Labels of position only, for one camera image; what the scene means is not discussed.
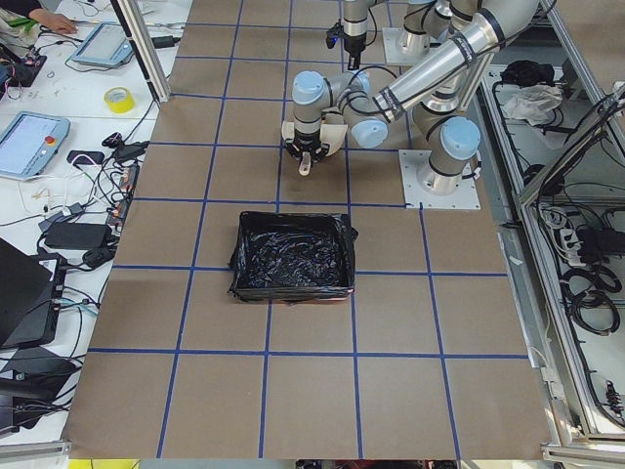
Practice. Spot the black power adapter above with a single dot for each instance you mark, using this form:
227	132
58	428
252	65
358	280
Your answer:
78	236

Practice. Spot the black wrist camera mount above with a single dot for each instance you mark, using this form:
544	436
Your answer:
334	34

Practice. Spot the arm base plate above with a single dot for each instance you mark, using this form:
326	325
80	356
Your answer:
424	188
402	47

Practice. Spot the teach pendant near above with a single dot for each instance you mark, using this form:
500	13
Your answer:
30	142

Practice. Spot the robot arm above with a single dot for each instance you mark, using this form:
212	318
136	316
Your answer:
355	18
451	42

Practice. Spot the yellow tape roll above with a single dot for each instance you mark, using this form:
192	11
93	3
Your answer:
119	100

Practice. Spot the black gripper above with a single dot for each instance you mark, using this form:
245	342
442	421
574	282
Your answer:
352	42
306	140

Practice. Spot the aluminium frame post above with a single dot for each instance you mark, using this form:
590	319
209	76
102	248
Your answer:
131	19

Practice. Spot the teach pendant far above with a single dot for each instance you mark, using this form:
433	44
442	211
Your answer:
105	46

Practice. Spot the teach pendant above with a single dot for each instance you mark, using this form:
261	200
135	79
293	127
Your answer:
30	142
105	46

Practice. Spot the pink bin with black bag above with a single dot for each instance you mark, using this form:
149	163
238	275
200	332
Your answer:
293	257

